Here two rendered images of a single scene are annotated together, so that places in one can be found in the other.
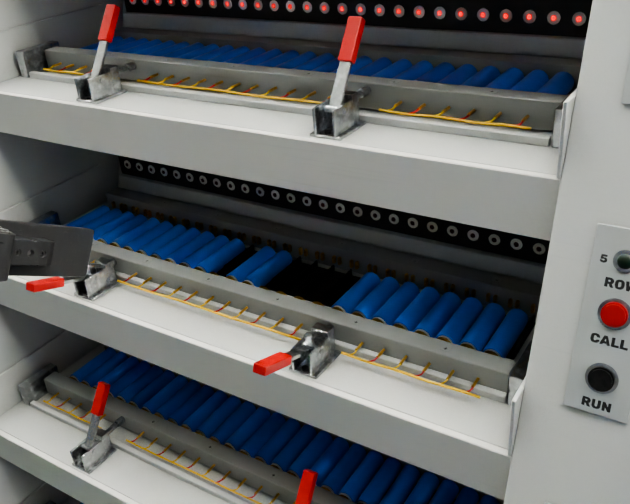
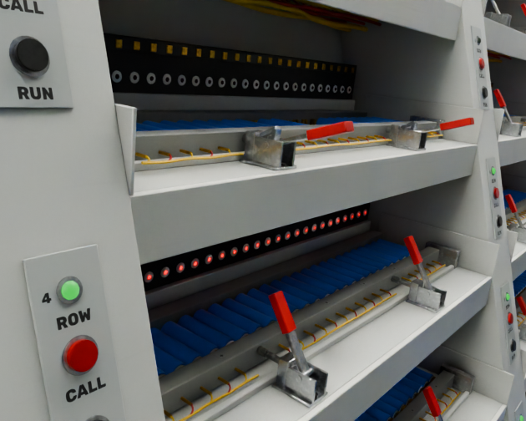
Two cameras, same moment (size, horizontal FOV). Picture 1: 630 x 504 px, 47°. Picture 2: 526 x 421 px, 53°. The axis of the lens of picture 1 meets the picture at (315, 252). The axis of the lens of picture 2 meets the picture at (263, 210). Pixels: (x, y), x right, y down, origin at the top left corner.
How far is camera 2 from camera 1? 0.95 m
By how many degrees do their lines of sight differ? 80
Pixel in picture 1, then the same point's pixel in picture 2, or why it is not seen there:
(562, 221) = (465, 26)
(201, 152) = not seen: outside the picture
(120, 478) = (336, 372)
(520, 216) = (452, 27)
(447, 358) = (422, 124)
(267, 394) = (411, 177)
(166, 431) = (298, 320)
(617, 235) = (475, 30)
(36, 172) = not seen: hidden behind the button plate
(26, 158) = not seen: hidden behind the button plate
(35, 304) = (228, 215)
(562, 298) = (471, 61)
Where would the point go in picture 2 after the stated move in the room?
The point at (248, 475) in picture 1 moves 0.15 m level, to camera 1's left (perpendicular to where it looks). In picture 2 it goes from (358, 296) to (362, 338)
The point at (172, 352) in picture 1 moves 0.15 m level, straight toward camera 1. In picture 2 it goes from (366, 180) to (514, 159)
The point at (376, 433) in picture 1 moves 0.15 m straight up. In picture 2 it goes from (446, 168) to (432, 51)
